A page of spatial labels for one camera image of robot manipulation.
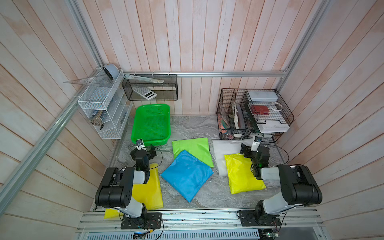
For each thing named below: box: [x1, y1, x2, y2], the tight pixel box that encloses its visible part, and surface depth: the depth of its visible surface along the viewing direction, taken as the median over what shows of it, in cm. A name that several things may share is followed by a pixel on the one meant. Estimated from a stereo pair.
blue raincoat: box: [160, 150, 214, 203], surface depth 88 cm
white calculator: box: [133, 87, 157, 100], surface depth 99 cm
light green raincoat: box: [172, 137, 214, 168], surface depth 100 cm
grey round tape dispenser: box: [103, 63, 120, 80], surface depth 85 cm
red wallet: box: [251, 105, 270, 115], surface depth 95 cm
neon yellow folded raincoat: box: [224, 153, 267, 195], surface depth 87 cm
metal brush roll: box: [90, 110, 104, 127], surface depth 78 cm
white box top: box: [248, 91, 279, 102], surface depth 104 cm
